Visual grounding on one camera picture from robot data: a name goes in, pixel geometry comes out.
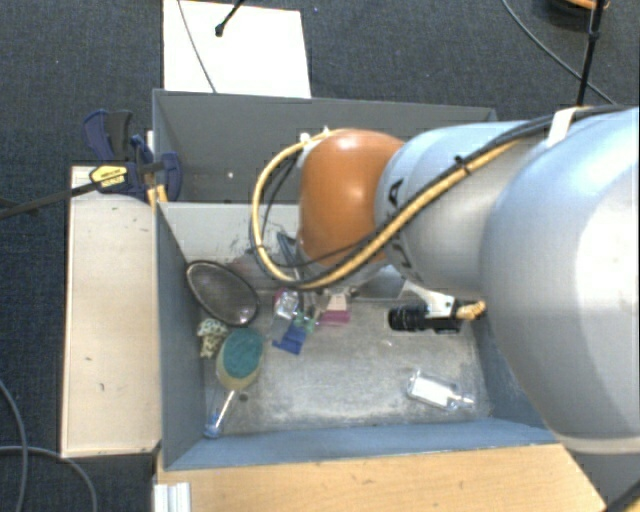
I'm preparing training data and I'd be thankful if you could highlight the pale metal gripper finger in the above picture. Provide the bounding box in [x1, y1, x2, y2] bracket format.
[268, 289, 301, 342]

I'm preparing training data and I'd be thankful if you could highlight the blue block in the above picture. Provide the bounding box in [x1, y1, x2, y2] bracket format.
[271, 323, 307, 357]

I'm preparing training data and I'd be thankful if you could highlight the black mesh strainer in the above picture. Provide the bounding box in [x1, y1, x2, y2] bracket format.
[185, 259, 262, 329]

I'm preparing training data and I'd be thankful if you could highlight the green and yellow sponge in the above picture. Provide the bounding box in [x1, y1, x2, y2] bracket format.
[214, 326, 267, 393]

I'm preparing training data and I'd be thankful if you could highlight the yellow-green knitted cloth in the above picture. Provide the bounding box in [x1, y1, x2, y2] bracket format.
[195, 318, 230, 359]

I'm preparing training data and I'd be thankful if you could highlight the grey metal bin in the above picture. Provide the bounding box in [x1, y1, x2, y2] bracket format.
[151, 88, 557, 472]

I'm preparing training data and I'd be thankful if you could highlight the clear and blue toothbrush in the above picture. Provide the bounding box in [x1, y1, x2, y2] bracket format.
[201, 389, 237, 440]

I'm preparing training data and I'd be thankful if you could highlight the clear plastic bottle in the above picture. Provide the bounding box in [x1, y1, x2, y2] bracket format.
[405, 369, 477, 413]

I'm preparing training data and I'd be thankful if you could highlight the pale wood flat board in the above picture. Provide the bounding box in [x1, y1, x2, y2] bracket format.
[59, 164, 164, 459]

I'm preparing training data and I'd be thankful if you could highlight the black cylinder on white bracket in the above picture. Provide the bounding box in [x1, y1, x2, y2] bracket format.
[387, 279, 487, 335]

